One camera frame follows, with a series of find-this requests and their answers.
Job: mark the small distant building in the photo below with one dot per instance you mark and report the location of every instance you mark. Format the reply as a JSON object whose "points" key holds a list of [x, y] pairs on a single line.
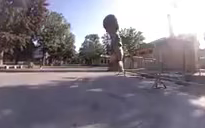
{"points": [[101, 60]]}

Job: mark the tall dark sculpture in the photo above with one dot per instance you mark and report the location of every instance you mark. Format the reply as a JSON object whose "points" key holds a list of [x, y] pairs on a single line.
{"points": [[114, 43]]}

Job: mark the grey asphalt ground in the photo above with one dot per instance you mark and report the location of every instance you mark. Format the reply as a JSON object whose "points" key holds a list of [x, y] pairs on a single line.
{"points": [[73, 100]]}

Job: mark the long low kerb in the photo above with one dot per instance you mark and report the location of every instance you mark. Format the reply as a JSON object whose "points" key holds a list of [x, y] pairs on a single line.
{"points": [[56, 69]]}

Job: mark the row of large trees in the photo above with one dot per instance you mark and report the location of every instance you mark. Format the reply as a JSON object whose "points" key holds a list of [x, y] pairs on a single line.
{"points": [[53, 36]]}

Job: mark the metal barrier fence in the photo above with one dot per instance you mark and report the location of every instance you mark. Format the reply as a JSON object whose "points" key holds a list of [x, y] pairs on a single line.
{"points": [[158, 83]]}

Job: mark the brown brick building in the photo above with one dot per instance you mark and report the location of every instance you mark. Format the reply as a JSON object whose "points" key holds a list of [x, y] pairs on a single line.
{"points": [[173, 53]]}

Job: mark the tall chimney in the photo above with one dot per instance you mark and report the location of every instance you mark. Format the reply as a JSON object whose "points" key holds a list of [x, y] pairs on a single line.
{"points": [[170, 25]]}

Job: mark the pale bench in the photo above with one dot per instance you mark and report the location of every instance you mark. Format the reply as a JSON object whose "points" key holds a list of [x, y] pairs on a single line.
{"points": [[10, 66]]}

